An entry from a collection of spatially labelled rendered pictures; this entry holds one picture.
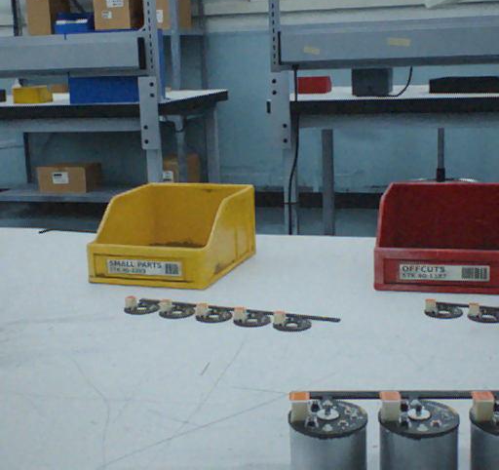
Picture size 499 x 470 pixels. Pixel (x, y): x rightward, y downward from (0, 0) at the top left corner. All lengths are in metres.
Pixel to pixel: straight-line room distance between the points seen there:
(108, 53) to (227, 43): 2.14
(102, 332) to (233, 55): 4.41
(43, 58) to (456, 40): 1.33
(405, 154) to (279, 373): 4.32
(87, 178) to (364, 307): 4.43
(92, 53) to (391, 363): 2.46
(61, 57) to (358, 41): 0.98
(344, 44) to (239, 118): 2.38
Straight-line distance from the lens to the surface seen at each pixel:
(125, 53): 2.84
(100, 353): 0.52
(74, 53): 2.92
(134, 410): 0.44
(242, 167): 4.97
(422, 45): 2.59
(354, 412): 0.28
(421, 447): 0.27
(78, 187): 4.97
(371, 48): 2.61
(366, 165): 4.81
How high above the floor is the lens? 0.93
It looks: 12 degrees down
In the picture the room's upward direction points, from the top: 2 degrees counter-clockwise
